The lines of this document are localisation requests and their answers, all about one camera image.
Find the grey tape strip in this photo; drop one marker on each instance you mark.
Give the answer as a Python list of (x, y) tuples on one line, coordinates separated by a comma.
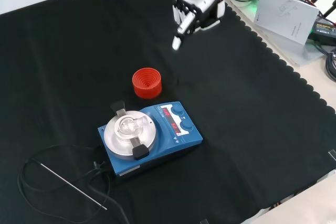
[(332, 154), (204, 221)]

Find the pale board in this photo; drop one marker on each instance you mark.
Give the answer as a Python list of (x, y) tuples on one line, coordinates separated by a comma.
[(286, 16)]

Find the black bench cloth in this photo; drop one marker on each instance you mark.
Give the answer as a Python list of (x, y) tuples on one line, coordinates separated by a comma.
[(236, 116)]

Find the blue base heater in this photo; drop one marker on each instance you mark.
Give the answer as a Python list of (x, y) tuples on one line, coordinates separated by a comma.
[(190, 137)]

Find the black power adapter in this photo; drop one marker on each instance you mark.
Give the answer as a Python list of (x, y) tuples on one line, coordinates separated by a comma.
[(325, 28)]

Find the thin metal probe rod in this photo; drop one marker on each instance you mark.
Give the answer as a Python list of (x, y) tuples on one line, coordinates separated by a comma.
[(71, 184)]

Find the clear round-bottom flask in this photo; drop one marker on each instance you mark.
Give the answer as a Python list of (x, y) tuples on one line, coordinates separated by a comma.
[(127, 126)]

